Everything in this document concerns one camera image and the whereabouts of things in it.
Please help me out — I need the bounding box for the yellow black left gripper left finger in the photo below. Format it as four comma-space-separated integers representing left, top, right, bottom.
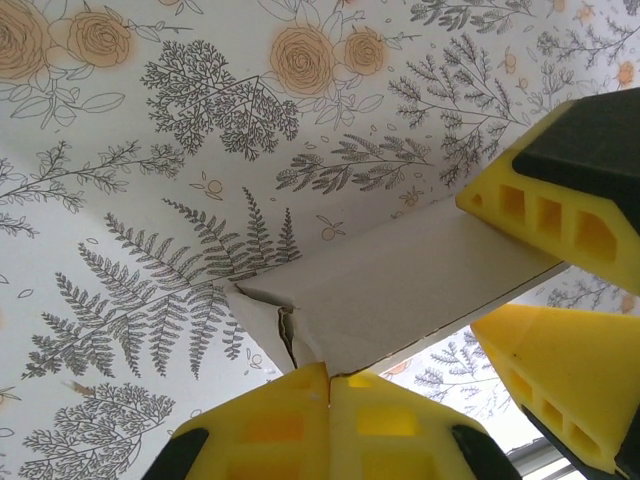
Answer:
142, 360, 334, 480

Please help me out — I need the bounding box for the white paper box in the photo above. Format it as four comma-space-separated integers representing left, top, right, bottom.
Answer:
224, 195, 571, 376

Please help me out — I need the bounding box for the aluminium front rail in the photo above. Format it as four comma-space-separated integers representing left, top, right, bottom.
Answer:
502, 437, 576, 474

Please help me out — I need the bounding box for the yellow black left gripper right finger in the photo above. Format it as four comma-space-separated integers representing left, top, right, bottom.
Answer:
329, 369, 521, 480

